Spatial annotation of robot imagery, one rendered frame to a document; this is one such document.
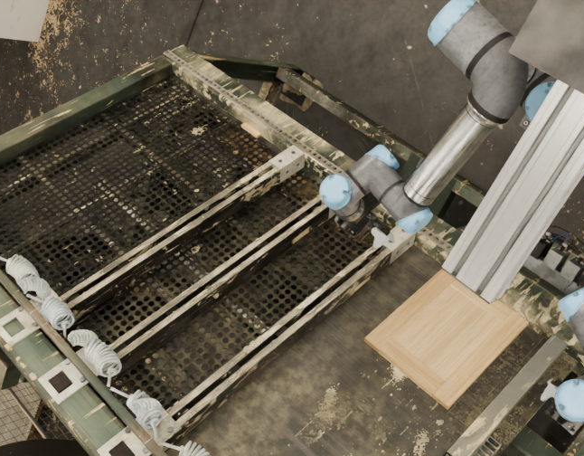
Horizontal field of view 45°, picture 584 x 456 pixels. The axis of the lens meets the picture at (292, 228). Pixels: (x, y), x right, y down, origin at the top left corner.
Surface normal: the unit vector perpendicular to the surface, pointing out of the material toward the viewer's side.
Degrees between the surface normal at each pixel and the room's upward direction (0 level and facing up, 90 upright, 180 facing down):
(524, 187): 0
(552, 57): 0
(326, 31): 0
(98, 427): 60
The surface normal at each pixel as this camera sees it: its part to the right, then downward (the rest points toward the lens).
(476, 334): 0.03, -0.66
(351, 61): -0.60, 0.11
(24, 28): 0.69, 0.57
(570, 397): -0.33, -0.29
